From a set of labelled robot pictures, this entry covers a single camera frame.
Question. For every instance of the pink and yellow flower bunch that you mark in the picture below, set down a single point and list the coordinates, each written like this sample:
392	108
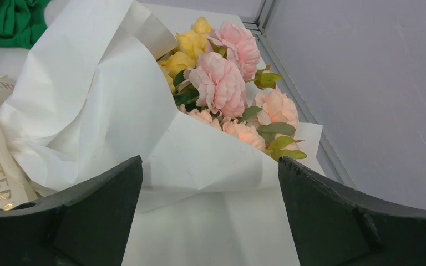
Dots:
214	77

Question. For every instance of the green cloth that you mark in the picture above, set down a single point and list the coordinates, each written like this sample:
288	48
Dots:
22	22

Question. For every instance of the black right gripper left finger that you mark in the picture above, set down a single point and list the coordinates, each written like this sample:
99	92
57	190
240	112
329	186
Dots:
86	224

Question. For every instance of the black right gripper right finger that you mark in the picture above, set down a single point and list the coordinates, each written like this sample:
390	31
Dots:
333	224

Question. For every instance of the white paper bouquet wrap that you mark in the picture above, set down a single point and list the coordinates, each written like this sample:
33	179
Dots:
90	95

